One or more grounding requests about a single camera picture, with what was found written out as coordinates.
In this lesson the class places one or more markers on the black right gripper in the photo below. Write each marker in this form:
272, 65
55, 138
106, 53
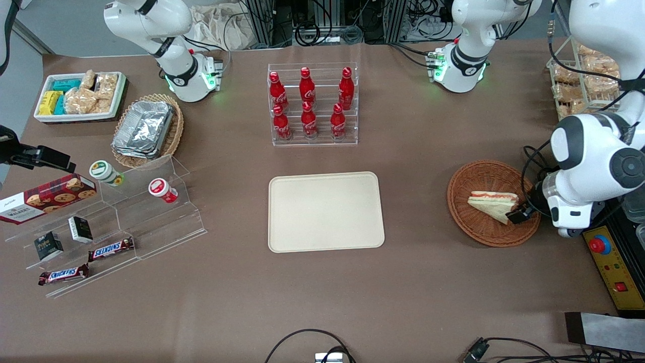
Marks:
25, 154

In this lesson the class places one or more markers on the clear bag of crackers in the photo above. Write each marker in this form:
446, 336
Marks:
587, 50
572, 108
600, 86
568, 93
88, 79
565, 75
79, 101
107, 85
602, 66

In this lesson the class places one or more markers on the red cola bottle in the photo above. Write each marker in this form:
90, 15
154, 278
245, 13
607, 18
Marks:
281, 125
277, 93
346, 89
307, 88
337, 123
309, 122

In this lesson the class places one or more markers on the green-lidded white cup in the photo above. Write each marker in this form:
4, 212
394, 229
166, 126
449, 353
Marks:
105, 172

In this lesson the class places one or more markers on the yellow emergency stop box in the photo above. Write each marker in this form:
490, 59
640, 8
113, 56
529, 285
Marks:
612, 267

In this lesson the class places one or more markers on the triangular sandwich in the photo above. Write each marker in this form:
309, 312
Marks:
491, 204

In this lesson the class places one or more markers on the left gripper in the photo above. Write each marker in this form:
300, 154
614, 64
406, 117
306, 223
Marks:
537, 197

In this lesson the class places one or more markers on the red tartan cookie box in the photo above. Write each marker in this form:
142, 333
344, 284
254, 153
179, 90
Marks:
45, 199

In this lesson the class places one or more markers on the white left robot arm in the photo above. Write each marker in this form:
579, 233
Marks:
461, 65

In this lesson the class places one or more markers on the small silver device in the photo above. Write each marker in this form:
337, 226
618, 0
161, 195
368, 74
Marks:
328, 358

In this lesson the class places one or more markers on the beige crumpled bag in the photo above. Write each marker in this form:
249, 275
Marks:
221, 25

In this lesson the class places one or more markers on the grey metal plate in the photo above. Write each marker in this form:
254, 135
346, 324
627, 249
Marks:
604, 330

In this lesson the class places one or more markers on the teal snack pack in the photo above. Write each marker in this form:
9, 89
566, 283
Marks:
60, 106
67, 84

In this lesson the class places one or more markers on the black metal stand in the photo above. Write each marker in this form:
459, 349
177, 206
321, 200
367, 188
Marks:
604, 214

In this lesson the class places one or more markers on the small black box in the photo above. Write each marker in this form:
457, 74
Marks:
48, 246
80, 229

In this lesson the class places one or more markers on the beige plastic tray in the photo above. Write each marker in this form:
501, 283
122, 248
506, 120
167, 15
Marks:
325, 212

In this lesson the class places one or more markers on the red-lidded white cup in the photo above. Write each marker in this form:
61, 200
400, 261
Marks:
161, 189

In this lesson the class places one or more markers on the aluminium foil tray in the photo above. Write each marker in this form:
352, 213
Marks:
146, 126
132, 154

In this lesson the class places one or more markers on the yellow snack pack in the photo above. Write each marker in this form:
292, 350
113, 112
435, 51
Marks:
48, 102

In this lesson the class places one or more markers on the brown chocolate bar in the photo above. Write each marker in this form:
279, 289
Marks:
111, 249
63, 275

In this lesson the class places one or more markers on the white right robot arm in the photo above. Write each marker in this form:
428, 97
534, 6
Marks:
187, 75

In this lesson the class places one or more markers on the brown wicker basket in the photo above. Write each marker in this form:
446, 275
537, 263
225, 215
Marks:
476, 229

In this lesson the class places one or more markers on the clear plastic container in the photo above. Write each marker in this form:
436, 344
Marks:
635, 207
641, 237

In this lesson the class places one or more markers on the aluminium frame post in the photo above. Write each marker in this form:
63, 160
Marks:
395, 20
261, 22

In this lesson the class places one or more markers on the clear acrylic bottle rack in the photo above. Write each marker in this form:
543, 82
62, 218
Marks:
322, 142

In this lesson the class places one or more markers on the clear acrylic stepped stand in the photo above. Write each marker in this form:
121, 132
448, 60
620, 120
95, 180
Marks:
151, 227

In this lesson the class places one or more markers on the white rectangular snack bin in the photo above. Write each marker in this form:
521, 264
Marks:
75, 117

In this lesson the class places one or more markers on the light oval wicker basket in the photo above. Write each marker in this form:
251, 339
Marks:
176, 128

